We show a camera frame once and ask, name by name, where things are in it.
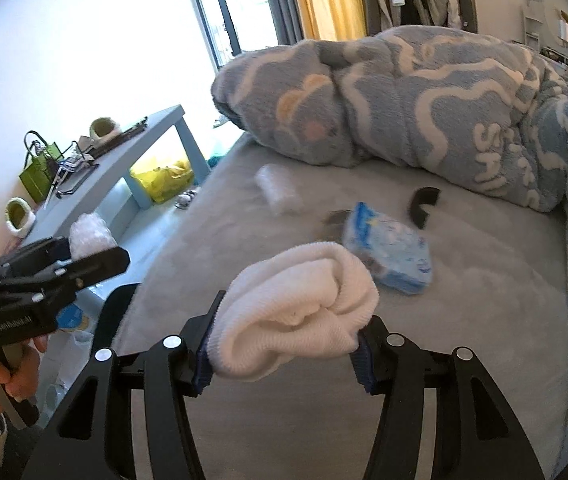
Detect green handbag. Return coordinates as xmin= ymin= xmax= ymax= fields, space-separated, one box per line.
xmin=19 ymin=131 xmax=65 ymax=204

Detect black framed glass door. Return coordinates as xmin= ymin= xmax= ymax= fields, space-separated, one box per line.
xmin=181 ymin=0 xmax=245 ymax=68

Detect oval white mirror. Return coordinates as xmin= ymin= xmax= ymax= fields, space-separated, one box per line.
xmin=541 ymin=0 xmax=568 ymax=48

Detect yellow plastic bag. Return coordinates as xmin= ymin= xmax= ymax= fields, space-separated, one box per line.
xmin=130 ymin=157 xmax=196 ymax=204

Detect black curved clip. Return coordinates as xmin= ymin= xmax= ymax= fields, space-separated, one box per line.
xmin=410 ymin=186 xmax=441 ymax=231

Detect white dressing table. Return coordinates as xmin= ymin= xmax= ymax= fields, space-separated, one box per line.
xmin=521 ymin=2 xmax=568 ymax=68

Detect blue snack bag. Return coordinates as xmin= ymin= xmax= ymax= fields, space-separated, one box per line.
xmin=56 ymin=302 xmax=90 ymax=333

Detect grey curtain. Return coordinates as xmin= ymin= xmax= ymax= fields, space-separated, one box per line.
xmin=259 ymin=0 xmax=310 ymax=48

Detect light blue low table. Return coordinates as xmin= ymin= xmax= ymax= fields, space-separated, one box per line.
xmin=14 ymin=104 xmax=212 ymax=271

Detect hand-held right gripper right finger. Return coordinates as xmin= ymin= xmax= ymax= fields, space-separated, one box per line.
xmin=351 ymin=316 xmax=547 ymax=480

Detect black waste bin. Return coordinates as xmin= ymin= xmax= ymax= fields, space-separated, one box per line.
xmin=89 ymin=282 xmax=142 ymax=361

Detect green fluffy slipper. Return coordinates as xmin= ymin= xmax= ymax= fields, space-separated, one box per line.
xmin=5 ymin=197 xmax=37 ymax=236
xmin=89 ymin=116 xmax=122 ymax=141

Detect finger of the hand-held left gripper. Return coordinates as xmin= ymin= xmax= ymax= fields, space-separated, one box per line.
xmin=39 ymin=246 xmax=131 ymax=307
xmin=0 ymin=236 xmax=72 ymax=281

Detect black wire stand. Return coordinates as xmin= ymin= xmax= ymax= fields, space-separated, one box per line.
xmin=51 ymin=142 xmax=100 ymax=196

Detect white towel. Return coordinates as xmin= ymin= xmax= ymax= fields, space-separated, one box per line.
xmin=211 ymin=242 xmax=380 ymax=376

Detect blue tissue pack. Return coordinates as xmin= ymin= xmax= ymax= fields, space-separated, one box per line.
xmin=341 ymin=202 xmax=435 ymax=295

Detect yellow curtain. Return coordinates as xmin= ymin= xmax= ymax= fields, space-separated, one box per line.
xmin=286 ymin=0 xmax=367 ymax=43

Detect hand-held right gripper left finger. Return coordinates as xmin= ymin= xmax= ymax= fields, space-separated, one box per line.
xmin=21 ymin=290 xmax=225 ymax=480

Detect blue white patterned blanket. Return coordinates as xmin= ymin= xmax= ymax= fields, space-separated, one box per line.
xmin=211 ymin=25 xmax=568 ymax=441

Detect dark wooden sticks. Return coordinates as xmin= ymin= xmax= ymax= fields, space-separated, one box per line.
xmin=89 ymin=117 xmax=150 ymax=153

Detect grey fleece bed sheet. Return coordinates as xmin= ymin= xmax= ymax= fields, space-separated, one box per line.
xmin=109 ymin=135 xmax=568 ymax=480

